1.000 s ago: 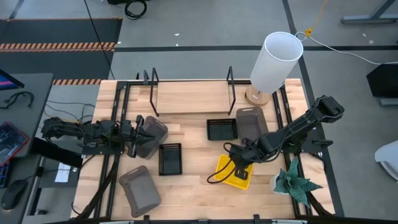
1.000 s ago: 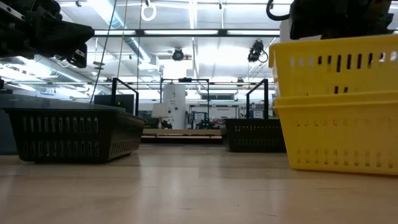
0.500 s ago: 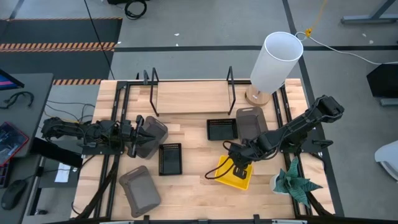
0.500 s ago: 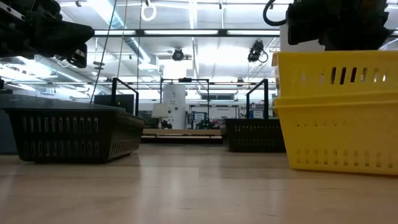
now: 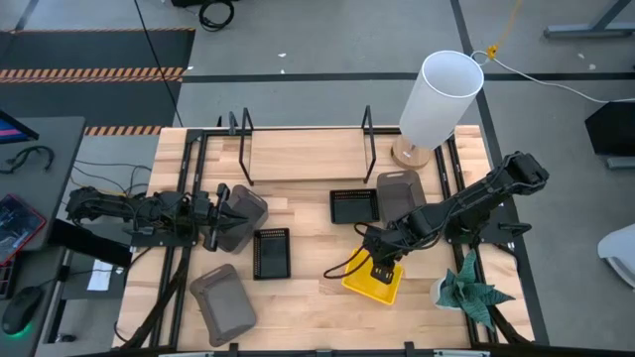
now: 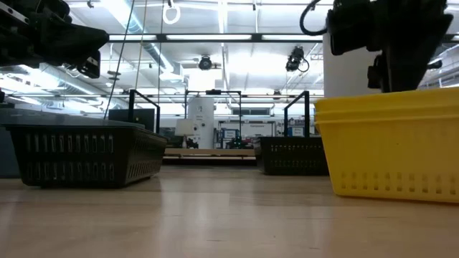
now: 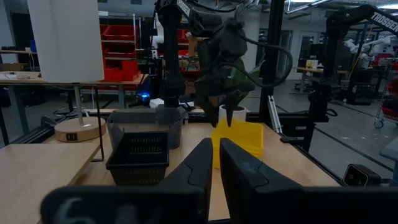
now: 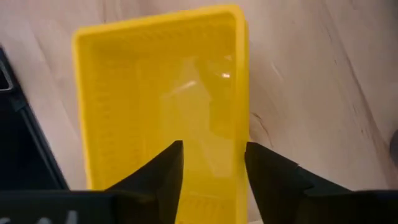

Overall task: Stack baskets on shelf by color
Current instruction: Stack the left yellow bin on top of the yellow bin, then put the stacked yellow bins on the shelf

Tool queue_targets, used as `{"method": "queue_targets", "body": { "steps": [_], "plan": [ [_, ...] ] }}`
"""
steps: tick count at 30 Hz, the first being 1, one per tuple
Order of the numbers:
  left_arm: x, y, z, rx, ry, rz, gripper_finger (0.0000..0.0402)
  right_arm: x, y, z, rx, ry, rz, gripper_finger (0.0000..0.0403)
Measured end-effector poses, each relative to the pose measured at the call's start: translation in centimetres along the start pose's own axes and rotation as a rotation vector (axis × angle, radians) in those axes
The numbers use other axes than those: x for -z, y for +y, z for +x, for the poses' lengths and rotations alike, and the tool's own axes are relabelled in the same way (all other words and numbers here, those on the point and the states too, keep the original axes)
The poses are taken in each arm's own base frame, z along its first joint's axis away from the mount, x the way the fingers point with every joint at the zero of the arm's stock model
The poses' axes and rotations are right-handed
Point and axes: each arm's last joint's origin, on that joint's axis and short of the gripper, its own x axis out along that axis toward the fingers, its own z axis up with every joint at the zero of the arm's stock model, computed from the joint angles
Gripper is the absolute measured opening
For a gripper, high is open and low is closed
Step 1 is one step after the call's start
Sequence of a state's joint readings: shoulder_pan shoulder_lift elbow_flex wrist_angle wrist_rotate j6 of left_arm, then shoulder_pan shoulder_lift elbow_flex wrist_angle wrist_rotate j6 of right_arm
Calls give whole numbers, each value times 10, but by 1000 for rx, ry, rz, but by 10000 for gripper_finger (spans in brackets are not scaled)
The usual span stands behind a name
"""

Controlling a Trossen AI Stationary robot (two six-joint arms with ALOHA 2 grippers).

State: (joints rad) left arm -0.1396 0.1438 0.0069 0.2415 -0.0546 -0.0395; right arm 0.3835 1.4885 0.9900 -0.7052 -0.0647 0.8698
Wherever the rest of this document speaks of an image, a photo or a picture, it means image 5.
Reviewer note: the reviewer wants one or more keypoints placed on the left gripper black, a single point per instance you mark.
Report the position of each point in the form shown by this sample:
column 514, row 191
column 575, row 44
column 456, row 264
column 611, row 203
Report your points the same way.
column 204, row 215

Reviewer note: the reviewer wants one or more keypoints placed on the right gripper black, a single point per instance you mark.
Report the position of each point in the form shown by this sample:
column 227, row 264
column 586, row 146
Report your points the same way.
column 389, row 245

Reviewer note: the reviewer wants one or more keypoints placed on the yellow plastic basket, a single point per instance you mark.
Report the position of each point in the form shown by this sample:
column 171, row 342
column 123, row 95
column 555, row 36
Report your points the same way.
column 362, row 287

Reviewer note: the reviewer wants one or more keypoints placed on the translucent gray plastic bin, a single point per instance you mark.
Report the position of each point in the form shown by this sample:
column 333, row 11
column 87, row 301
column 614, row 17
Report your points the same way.
column 399, row 193
column 223, row 307
column 250, row 198

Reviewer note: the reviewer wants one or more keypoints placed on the black slotted plastic basket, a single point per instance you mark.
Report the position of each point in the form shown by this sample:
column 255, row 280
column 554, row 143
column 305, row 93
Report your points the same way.
column 354, row 207
column 272, row 255

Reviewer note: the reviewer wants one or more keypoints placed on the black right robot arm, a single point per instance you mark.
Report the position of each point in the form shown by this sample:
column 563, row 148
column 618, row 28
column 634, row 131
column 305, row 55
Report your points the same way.
column 476, row 198

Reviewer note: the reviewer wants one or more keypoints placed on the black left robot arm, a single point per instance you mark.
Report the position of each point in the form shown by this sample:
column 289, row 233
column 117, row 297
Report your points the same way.
column 124, row 208

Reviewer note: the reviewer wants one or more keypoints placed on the green plant in white pot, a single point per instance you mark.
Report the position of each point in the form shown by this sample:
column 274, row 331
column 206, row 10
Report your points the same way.
column 466, row 297

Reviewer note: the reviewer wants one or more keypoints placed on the white paper sheet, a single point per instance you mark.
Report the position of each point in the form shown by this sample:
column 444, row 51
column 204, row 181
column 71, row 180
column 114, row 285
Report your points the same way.
column 99, row 275

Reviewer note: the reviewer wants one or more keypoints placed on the black box beside desk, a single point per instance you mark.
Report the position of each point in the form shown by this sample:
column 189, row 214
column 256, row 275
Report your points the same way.
column 89, row 245

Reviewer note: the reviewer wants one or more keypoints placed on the white shade lamp wooden base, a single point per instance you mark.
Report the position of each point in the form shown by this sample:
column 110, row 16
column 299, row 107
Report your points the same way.
column 439, row 99

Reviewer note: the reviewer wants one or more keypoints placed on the gray desk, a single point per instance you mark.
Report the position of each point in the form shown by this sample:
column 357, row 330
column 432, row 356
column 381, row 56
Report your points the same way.
column 49, row 149

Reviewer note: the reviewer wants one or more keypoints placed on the tablet with red case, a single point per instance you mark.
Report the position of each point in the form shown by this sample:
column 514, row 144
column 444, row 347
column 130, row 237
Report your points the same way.
column 17, row 223

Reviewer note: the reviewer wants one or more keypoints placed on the black hazard-striped floor mat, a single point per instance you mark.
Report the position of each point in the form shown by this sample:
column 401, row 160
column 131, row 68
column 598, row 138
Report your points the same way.
column 99, row 49

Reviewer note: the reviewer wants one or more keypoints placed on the black computer mouse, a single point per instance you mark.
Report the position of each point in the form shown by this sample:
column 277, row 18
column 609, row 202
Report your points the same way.
column 20, row 310

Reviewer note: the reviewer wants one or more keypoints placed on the black computer monitor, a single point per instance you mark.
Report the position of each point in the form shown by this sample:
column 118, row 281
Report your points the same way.
column 12, row 130

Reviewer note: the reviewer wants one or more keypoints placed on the white chair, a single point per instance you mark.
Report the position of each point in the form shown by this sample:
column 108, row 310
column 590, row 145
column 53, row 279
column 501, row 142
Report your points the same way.
column 620, row 248

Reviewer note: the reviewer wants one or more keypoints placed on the black floor box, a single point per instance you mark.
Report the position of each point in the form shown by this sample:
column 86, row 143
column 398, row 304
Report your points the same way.
column 612, row 129

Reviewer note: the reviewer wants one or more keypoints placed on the gray metal table foot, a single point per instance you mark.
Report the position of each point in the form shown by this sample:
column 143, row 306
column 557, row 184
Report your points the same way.
column 585, row 31

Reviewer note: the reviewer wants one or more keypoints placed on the black aluminium table frame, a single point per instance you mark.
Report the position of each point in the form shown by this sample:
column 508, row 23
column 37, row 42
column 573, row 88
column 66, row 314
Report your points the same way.
column 192, row 158

